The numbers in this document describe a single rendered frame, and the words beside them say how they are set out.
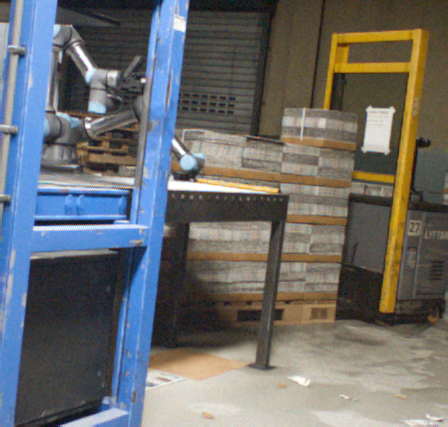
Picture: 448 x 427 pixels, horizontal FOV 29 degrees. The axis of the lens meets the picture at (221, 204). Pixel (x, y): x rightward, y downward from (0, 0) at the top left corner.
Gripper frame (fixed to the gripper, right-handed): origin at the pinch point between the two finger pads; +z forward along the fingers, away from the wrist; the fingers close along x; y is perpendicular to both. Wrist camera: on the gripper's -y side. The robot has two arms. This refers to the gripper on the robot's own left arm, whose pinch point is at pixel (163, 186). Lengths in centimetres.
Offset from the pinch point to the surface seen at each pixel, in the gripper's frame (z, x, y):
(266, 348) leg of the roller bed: -2, 64, -67
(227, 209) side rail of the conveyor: 51, 64, -3
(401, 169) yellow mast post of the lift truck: -168, 64, 22
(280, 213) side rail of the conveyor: 1, 64, -5
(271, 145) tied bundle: -88, 12, 27
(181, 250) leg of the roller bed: -1.6, 13.2, -29.5
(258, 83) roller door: -716, -322, 124
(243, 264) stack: -78, 8, -41
